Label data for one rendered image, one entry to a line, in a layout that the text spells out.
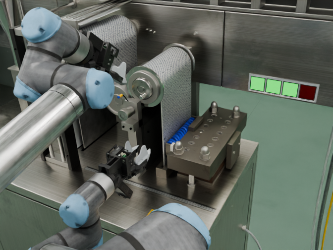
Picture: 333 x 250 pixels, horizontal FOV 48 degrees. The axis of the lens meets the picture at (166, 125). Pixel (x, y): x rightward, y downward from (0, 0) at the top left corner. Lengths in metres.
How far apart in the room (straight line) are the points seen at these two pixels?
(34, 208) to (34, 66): 0.86
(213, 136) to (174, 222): 0.74
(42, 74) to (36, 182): 0.76
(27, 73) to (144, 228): 0.39
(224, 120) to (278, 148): 1.77
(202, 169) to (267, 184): 1.61
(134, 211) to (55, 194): 0.30
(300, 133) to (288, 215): 1.05
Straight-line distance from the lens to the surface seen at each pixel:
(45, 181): 1.48
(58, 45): 0.84
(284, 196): 2.77
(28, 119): 0.66
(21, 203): 1.63
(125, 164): 1.08
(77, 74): 0.74
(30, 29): 0.83
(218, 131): 1.43
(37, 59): 0.82
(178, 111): 1.40
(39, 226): 1.64
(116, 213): 1.29
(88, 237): 1.05
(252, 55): 1.43
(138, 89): 1.26
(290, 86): 1.42
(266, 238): 2.46
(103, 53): 0.98
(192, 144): 1.37
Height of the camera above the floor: 1.78
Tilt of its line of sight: 31 degrees down
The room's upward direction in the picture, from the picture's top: 2 degrees counter-clockwise
